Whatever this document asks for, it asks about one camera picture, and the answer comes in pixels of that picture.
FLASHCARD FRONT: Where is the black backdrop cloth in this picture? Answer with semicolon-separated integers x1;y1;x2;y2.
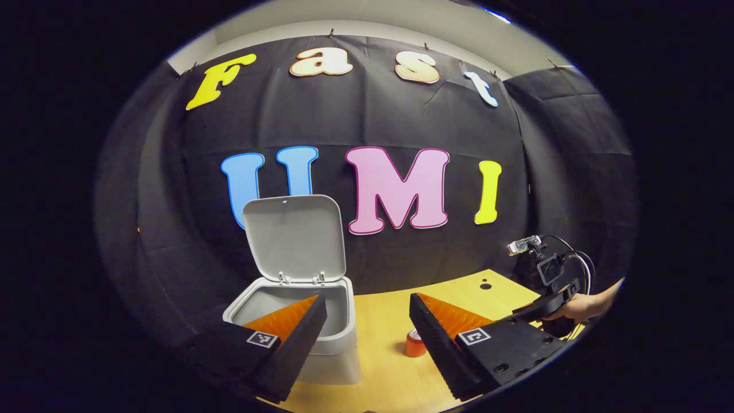
95;34;640;356

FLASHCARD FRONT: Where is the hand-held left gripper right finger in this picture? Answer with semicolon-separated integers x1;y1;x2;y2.
409;293;571;402

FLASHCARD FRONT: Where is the white desktop garbage bin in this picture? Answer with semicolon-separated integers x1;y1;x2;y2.
222;194;363;386

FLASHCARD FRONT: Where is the wooden desktop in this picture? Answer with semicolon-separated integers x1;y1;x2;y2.
258;268;585;413

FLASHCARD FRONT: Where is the red pop can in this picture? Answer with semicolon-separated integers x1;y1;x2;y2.
405;330;428;358

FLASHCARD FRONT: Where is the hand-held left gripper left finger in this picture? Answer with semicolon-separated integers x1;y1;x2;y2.
183;294;329;404

